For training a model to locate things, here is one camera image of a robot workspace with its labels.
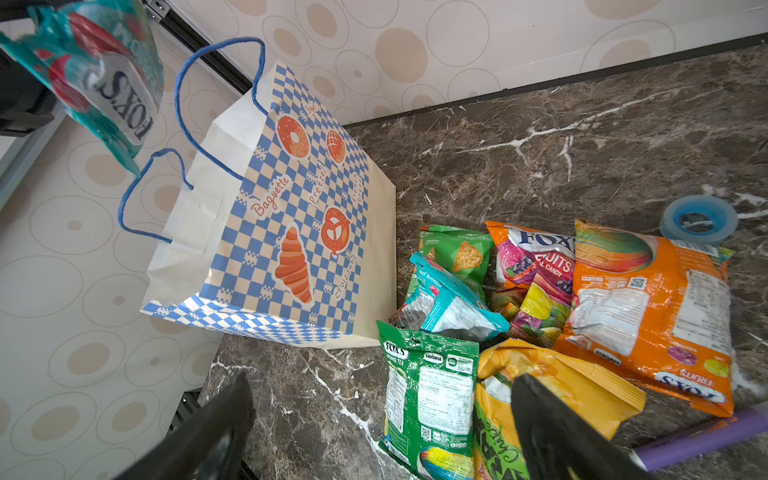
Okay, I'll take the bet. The purple marker pen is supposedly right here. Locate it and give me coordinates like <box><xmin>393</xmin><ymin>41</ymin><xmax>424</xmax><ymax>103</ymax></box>
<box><xmin>629</xmin><ymin>401</ymin><xmax>767</xmax><ymax>472</ymax></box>

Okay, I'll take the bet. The orange Fox's candy packet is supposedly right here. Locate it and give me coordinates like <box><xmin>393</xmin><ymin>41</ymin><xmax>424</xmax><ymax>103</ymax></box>
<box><xmin>554</xmin><ymin>220</ymin><xmax>735</xmax><ymax>417</ymax></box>

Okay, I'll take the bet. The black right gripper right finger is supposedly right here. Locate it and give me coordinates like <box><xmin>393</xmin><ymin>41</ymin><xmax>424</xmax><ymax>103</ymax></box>
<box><xmin>511</xmin><ymin>375</ymin><xmax>652</xmax><ymax>480</ymax></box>

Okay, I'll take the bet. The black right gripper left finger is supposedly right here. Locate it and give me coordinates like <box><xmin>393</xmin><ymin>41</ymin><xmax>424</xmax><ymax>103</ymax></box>
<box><xmin>117</xmin><ymin>373</ymin><xmax>255</xmax><ymax>480</ymax></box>

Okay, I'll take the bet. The colourful fruit candy packet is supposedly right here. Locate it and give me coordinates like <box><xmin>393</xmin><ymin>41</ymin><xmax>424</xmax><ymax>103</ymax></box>
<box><xmin>486</xmin><ymin>221</ymin><xmax>575</xmax><ymax>348</ymax></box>

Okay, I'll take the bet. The green Fox's candy packet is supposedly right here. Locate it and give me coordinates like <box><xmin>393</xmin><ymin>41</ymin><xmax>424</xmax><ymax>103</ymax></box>
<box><xmin>378</xmin><ymin>322</ymin><xmax>480</xmax><ymax>479</ymax></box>

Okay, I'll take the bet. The blue checkered paper bag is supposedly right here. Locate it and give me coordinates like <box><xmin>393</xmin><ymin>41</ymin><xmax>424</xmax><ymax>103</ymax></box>
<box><xmin>142</xmin><ymin>61</ymin><xmax>397</xmax><ymax>349</ymax></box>

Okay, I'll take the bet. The blue tape roll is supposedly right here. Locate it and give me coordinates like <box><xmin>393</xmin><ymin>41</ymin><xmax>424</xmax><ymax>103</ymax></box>
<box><xmin>659</xmin><ymin>195</ymin><xmax>739</xmax><ymax>245</ymax></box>

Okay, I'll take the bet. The teal mint blossom packet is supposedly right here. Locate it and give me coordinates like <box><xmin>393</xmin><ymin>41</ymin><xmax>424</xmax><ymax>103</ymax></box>
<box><xmin>388</xmin><ymin>253</ymin><xmax>510</xmax><ymax>343</ymax></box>

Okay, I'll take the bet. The yellow green snack packet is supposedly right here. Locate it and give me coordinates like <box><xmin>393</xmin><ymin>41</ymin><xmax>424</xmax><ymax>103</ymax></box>
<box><xmin>473</xmin><ymin>340</ymin><xmax>650</xmax><ymax>479</ymax></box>

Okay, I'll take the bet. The green chips snack packet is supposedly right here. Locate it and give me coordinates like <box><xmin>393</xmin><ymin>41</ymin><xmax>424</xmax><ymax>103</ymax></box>
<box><xmin>418</xmin><ymin>225</ymin><xmax>493</xmax><ymax>300</ymax></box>

